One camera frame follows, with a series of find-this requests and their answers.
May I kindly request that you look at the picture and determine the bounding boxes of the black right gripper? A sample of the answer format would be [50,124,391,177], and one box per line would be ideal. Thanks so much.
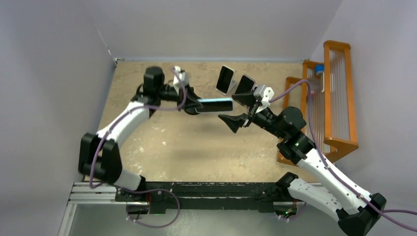
[219,89,287,139]

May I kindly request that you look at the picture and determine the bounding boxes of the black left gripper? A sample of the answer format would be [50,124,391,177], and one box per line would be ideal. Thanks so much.
[156,83,204,111]

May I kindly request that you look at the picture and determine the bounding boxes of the black round base phone stand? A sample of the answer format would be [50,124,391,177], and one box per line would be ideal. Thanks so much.
[183,108,199,116]

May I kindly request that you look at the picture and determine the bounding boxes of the blue case phone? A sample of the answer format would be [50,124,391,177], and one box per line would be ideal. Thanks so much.
[195,98,234,113]

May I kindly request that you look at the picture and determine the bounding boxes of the purple case phone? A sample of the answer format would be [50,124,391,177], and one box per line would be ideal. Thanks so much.
[235,74,255,94]

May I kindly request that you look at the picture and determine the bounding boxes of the silver metal phone stand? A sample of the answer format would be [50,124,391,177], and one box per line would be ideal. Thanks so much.
[227,79,236,94]

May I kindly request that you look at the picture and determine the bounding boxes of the white case phone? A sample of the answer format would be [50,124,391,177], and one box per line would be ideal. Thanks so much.
[215,65,235,95]

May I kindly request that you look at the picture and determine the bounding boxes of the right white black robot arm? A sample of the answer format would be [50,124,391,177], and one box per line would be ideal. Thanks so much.
[218,92,387,236]

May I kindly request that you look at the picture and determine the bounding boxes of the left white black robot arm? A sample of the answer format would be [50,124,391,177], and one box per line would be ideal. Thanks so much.
[78,66,202,201]

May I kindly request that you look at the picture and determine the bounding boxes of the orange wooden tiered rack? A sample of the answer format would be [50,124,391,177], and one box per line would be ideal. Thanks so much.
[285,40,358,163]

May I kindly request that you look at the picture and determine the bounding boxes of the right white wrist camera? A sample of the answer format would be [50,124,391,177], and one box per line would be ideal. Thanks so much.
[253,85,275,114]

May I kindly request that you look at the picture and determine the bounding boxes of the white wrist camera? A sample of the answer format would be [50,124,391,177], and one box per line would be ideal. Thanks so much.
[253,85,275,114]
[172,65,189,94]

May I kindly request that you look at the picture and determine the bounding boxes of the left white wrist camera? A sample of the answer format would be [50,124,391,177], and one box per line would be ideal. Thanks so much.
[172,65,189,94]

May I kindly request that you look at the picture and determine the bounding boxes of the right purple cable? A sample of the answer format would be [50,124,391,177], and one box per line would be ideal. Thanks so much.
[270,79,417,225]

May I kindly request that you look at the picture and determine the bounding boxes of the purple cable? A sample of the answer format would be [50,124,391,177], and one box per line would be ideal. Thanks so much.
[270,79,417,225]
[89,66,182,229]

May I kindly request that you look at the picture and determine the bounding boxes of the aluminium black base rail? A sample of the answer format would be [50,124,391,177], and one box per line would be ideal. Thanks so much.
[59,180,364,236]

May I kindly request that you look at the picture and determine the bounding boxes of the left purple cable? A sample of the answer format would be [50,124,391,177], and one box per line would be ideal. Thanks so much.
[89,66,182,229]

